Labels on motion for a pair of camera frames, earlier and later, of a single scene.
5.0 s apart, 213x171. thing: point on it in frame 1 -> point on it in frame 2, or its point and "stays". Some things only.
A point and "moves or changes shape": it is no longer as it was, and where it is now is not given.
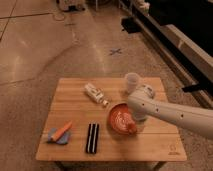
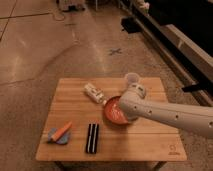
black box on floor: (131, 24) stays
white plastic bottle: (96, 93) stays
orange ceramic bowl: (121, 121) moves or changes shape
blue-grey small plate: (63, 138) stays
